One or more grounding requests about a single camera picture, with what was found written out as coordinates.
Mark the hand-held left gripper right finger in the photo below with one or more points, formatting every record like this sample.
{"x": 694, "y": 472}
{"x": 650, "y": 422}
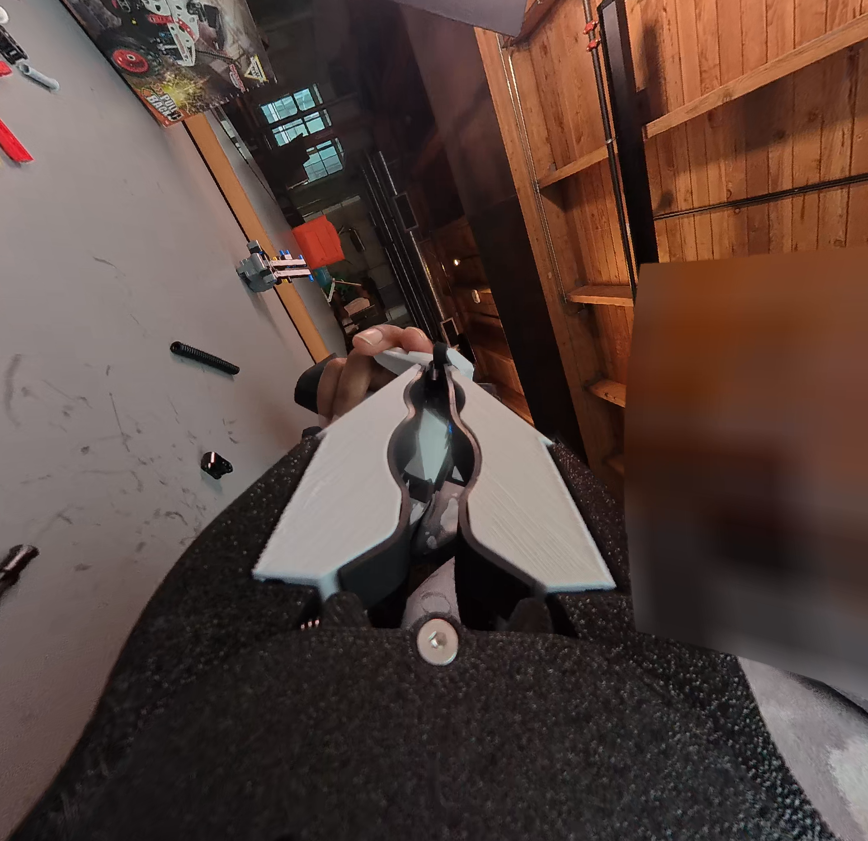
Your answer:
{"x": 529, "y": 508}

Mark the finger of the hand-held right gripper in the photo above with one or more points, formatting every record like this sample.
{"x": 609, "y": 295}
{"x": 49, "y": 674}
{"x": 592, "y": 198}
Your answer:
{"x": 427, "y": 447}
{"x": 407, "y": 361}

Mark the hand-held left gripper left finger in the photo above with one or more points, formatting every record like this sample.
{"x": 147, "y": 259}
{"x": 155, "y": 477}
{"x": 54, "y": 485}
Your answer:
{"x": 339, "y": 502}

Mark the small black toy pin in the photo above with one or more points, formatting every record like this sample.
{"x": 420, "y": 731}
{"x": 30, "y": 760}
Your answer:
{"x": 432, "y": 373}

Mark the person's right hand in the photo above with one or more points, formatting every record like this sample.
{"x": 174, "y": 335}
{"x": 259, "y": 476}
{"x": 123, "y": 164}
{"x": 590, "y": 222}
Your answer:
{"x": 352, "y": 386}

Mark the black ribbed toy axle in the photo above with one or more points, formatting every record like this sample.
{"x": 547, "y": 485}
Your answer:
{"x": 203, "y": 357}

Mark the black toy connector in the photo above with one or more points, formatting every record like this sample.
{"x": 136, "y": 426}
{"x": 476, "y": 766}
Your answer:
{"x": 215, "y": 465}

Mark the grey toy part assembly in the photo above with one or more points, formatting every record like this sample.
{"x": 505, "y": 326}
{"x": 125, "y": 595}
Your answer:
{"x": 261, "y": 268}

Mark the orange red box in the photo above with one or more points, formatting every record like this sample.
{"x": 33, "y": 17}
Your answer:
{"x": 317, "y": 244}

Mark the bright window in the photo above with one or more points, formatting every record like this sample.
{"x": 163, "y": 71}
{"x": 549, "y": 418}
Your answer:
{"x": 298, "y": 112}

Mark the black vertical beam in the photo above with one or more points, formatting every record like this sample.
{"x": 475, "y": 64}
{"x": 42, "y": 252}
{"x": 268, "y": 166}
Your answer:
{"x": 624, "y": 142}

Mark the metal conduit pipe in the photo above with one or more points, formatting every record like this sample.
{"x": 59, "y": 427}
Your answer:
{"x": 600, "y": 108}

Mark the dark toy axle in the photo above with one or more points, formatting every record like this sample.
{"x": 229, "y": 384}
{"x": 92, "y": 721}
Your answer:
{"x": 17, "y": 561}

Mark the person's grey hoodie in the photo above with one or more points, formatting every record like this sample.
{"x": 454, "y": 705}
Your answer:
{"x": 814, "y": 732}

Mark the printed toy truck box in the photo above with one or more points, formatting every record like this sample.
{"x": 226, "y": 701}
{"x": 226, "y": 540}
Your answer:
{"x": 169, "y": 41}

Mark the red toy beam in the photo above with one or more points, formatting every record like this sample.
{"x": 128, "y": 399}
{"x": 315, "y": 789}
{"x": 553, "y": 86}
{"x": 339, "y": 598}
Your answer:
{"x": 13, "y": 140}

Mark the grey toy connector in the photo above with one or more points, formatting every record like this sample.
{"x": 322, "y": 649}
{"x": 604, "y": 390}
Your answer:
{"x": 37, "y": 76}

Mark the wooden shelf board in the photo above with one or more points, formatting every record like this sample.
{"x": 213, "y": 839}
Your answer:
{"x": 746, "y": 89}

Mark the black toy part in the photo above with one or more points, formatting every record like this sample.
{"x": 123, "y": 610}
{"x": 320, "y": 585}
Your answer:
{"x": 8, "y": 44}

